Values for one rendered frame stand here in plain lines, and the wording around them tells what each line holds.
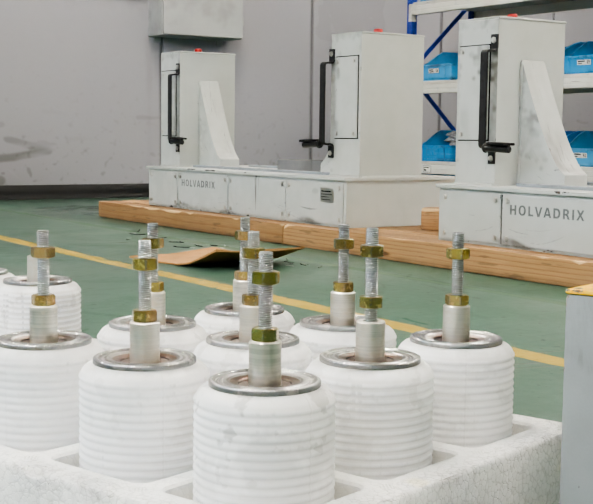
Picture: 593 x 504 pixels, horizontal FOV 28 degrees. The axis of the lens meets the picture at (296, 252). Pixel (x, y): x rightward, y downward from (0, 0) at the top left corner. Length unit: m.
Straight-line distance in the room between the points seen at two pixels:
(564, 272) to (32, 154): 4.78
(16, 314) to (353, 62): 3.22
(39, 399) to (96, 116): 6.91
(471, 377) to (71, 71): 6.90
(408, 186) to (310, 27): 4.22
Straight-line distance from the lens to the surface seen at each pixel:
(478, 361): 0.95
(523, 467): 0.96
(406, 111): 4.54
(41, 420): 0.94
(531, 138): 3.88
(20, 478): 0.89
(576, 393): 0.86
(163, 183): 5.60
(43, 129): 7.67
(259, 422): 0.76
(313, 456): 0.78
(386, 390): 0.85
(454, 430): 0.96
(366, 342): 0.88
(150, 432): 0.85
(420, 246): 3.92
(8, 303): 1.33
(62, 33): 7.75
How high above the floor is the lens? 0.42
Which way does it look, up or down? 6 degrees down
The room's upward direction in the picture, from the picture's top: 1 degrees clockwise
